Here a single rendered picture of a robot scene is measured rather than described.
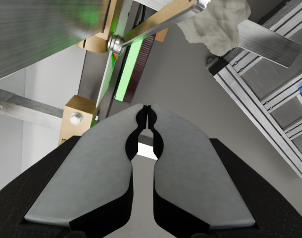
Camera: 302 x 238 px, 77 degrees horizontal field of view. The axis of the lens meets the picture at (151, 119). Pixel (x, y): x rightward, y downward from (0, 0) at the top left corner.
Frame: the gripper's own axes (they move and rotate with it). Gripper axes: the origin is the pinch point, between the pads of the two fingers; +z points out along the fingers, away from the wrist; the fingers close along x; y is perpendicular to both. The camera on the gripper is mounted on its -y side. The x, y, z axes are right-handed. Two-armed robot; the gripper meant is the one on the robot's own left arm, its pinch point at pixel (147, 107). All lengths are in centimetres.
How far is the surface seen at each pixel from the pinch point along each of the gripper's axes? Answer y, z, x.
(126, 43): -2.0, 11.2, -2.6
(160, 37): 8, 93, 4
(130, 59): 4.3, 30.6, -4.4
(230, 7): -5.5, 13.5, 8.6
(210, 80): 33, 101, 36
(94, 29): -3.5, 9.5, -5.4
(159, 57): 19, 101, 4
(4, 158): 33, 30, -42
